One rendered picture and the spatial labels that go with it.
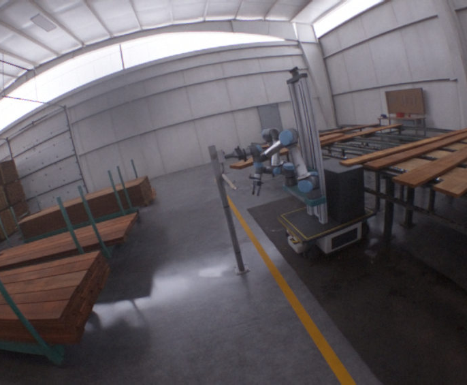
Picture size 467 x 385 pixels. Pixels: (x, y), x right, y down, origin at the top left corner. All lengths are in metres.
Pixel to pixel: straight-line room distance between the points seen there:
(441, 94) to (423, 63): 1.20
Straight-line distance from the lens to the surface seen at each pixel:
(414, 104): 8.92
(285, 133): 1.79
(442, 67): 8.54
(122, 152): 10.76
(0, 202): 11.36
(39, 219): 5.64
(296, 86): 2.29
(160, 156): 10.40
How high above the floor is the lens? 1.44
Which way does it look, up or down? 17 degrees down
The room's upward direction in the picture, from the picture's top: 13 degrees counter-clockwise
